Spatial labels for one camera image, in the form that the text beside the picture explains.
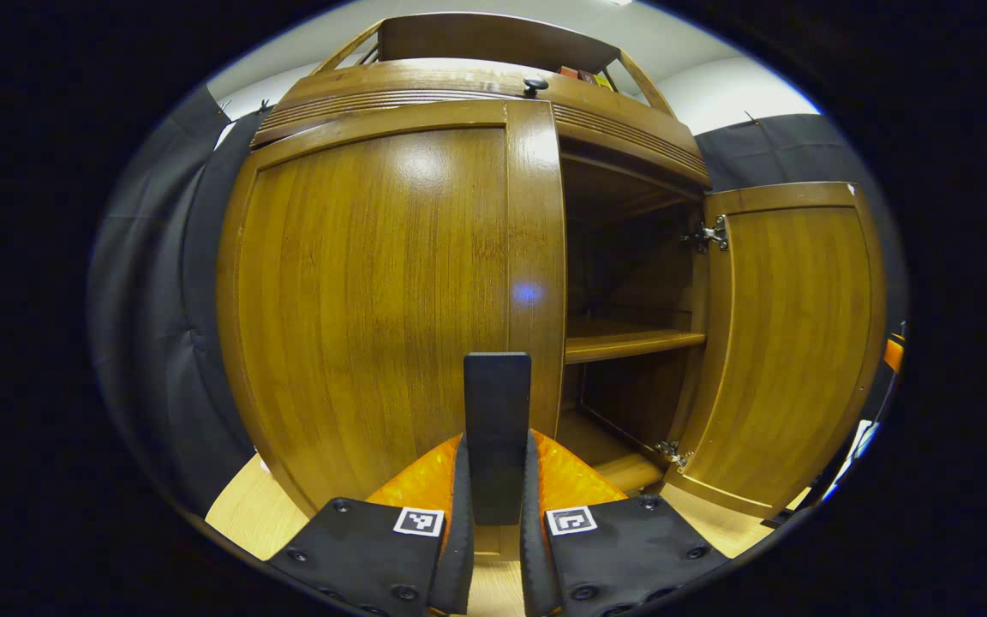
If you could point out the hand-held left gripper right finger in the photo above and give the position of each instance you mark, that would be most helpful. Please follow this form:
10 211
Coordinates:
533 548

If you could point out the wooden double-door shoe cabinet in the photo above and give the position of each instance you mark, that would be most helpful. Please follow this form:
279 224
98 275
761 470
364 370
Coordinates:
493 38

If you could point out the wooden inner shelf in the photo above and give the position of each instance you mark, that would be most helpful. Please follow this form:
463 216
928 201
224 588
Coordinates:
631 343

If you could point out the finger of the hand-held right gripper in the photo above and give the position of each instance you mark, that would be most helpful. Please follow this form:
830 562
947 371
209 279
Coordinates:
893 353

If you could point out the yellow book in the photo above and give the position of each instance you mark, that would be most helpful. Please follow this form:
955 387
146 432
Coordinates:
604 82

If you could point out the blue book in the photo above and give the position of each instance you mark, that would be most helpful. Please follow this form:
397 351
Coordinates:
862 441

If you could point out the metal door hinge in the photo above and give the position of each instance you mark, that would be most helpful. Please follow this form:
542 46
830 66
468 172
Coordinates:
673 452
714 236

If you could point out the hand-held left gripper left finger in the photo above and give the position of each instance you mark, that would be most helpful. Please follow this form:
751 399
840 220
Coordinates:
462 548

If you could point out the wooden cabinet door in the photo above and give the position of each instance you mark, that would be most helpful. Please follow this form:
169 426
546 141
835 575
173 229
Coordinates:
789 343
373 283

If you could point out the black drawer knob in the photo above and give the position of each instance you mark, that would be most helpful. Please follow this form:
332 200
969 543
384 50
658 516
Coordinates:
535 85

